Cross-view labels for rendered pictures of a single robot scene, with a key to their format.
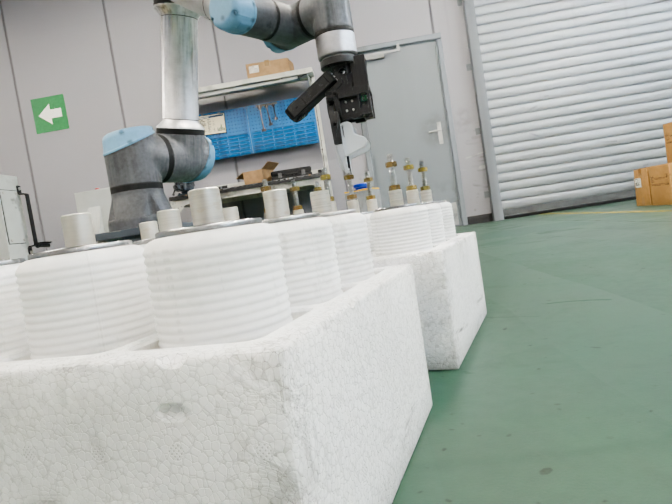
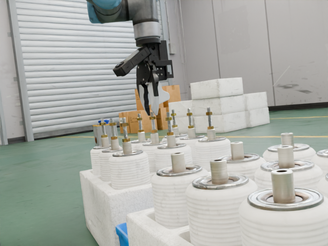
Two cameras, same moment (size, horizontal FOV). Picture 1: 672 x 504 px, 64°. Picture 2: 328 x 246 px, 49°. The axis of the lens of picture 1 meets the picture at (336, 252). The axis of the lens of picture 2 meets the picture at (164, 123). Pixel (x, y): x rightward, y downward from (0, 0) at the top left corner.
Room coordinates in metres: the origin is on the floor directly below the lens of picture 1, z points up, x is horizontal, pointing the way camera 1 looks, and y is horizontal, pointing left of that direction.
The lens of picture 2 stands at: (0.28, 0.65, 0.36)
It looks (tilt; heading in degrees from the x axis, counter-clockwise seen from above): 3 degrees down; 316
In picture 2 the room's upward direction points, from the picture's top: 6 degrees counter-clockwise
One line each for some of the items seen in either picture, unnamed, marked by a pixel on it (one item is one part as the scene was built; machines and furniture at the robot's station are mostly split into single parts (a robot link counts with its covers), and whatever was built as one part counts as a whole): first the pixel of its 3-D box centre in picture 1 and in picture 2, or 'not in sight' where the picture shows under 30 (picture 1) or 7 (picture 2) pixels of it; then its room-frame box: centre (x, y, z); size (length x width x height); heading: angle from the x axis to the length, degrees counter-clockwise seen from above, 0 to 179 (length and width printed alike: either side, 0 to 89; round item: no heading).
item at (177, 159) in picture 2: (150, 234); (178, 163); (0.69, 0.23, 0.26); 0.02 x 0.02 x 0.03
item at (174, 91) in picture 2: not in sight; (167, 96); (3.97, -3.09, 0.45); 0.30 x 0.24 x 0.30; 173
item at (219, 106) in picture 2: not in sight; (218, 105); (2.62, -2.48, 0.27); 0.39 x 0.39 x 0.18; 87
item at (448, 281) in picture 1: (367, 297); (161, 198); (1.04, -0.05, 0.09); 0.39 x 0.39 x 0.18; 68
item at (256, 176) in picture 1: (258, 175); not in sight; (5.80, 0.69, 0.87); 0.40 x 0.30 x 0.23; 72
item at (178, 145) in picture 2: not in sight; (172, 146); (0.93, 0.00, 0.25); 0.08 x 0.08 x 0.01
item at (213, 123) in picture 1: (211, 123); not in sight; (6.03, 1.14, 1.54); 0.32 x 0.02 x 0.25; 86
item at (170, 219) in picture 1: (170, 226); (285, 157); (0.54, 0.16, 0.26); 0.02 x 0.02 x 0.03
